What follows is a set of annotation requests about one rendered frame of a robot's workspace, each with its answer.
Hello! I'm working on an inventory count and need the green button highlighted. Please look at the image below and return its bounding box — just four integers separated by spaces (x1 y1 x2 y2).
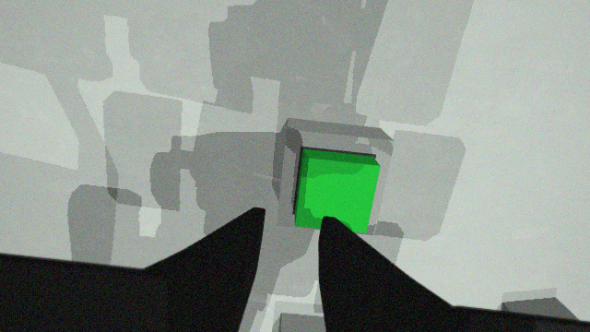
277 118 395 235

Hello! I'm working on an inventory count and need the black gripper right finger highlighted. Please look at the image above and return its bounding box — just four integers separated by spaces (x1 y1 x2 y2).
318 216 590 332

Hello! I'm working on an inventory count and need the red button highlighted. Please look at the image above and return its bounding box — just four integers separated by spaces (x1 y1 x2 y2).
279 313 325 332

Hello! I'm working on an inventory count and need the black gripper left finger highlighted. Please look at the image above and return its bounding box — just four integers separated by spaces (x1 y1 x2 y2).
0 207 266 332

